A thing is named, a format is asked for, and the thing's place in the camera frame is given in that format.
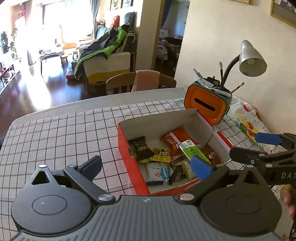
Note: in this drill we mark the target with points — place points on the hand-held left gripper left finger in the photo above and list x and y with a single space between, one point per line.
93 165

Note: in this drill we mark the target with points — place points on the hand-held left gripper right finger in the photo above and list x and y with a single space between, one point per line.
201 168

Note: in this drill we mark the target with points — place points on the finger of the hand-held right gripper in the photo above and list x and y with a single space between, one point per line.
268 138
242 155

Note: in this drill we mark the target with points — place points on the cream snack packet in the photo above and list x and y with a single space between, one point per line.
189 170

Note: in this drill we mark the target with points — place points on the green white snack packet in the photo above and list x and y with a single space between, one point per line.
196 154

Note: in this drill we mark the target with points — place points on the dark red snack packet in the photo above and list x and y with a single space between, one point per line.
211 155

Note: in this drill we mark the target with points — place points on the brown candy packet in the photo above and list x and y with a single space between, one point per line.
177 175

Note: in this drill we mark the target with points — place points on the red cardboard box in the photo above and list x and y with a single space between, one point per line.
129 166

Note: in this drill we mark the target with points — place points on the red cartoon snack packet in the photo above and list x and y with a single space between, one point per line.
172 146

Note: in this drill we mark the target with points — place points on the long yellow snack packet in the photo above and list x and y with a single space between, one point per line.
161 159

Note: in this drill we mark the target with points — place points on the small yellow snack packet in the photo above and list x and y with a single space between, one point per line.
161 151

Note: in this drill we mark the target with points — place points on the white packet red label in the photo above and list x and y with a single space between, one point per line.
155 172

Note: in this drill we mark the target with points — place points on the person's right hand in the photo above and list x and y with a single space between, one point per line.
290 197

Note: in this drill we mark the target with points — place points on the colourful printed plastic bag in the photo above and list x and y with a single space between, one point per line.
247 120

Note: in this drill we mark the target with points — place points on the checkered tablecloth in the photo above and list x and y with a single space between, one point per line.
69 129

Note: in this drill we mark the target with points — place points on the black paintbrush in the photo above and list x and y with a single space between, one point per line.
222 74
238 88

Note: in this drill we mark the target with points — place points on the orange tissue box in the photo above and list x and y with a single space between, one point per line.
203 104

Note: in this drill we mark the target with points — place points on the grey desk lamp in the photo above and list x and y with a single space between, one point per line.
252 58

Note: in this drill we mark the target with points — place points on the wooden chair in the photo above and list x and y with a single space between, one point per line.
120 84

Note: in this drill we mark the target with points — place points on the white pen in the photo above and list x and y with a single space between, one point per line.
198 73

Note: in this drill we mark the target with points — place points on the cream crocheted sofa cover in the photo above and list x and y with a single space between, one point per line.
106 67

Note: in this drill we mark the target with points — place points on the pink cloth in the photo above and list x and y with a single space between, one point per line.
145 81

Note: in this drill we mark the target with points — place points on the black green jacket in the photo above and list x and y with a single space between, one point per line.
99 49

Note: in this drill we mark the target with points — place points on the coffee table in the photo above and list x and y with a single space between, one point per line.
49 54

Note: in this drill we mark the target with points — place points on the TV cabinet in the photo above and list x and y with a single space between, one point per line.
7 76

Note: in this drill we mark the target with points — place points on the sofa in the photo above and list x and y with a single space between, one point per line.
101 32

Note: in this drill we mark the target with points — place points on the red bag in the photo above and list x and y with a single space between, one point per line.
115 22

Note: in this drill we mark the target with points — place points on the grey curtain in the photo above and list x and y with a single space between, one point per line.
96 18

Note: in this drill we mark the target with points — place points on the gold framed wall picture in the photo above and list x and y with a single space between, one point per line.
284 11
239 1

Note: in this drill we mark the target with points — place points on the black framed wall picture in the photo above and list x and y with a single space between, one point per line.
127 2
113 4

